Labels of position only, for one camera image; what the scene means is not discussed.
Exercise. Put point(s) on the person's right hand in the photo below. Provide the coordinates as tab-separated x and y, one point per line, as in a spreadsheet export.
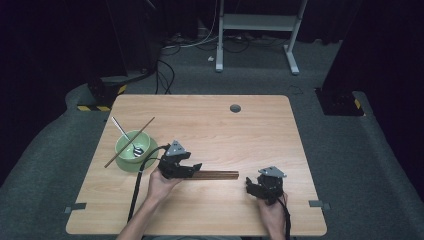
275	216

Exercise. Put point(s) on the black stand base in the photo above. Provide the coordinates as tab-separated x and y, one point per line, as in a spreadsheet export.
338	101

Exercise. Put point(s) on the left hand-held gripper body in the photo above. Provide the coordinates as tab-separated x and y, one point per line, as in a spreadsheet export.
171	165

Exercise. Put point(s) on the white metal stand frame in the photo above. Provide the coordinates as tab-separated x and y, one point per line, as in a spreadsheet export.
256	21

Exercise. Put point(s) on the grey table grommet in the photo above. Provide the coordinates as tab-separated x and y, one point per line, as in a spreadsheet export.
235	108

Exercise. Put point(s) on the small white plug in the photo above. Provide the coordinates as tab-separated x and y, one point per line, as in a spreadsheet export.
210	59

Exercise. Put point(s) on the metal spoon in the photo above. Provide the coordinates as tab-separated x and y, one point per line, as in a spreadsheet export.
120	128

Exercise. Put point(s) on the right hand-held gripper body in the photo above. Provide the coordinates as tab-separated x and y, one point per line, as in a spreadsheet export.
273	185

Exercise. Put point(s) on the person's left hand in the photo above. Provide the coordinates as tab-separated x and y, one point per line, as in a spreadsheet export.
160	188

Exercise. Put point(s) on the dark curtain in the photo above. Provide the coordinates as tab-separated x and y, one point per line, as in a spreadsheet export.
40	66
390	66

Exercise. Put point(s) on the grey tape strip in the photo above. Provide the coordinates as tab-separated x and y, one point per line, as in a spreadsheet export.
319	204
76	207

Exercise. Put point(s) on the green bowl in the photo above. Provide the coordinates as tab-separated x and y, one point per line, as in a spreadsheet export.
141	140

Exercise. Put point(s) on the green plate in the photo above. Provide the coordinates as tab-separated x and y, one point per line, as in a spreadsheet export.
151	156

